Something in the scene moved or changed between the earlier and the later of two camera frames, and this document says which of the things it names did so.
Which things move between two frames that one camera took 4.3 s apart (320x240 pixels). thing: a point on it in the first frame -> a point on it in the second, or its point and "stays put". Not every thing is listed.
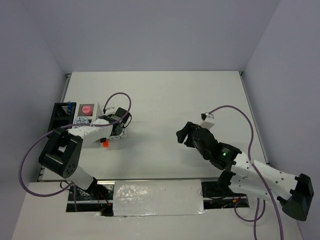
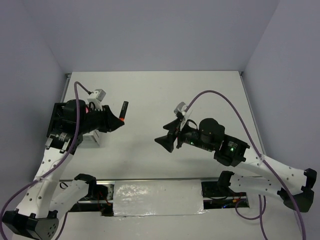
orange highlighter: x=106 y=144 -> x=124 y=110
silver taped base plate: x=158 y=198 stays put
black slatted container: x=60 y=117 stays put
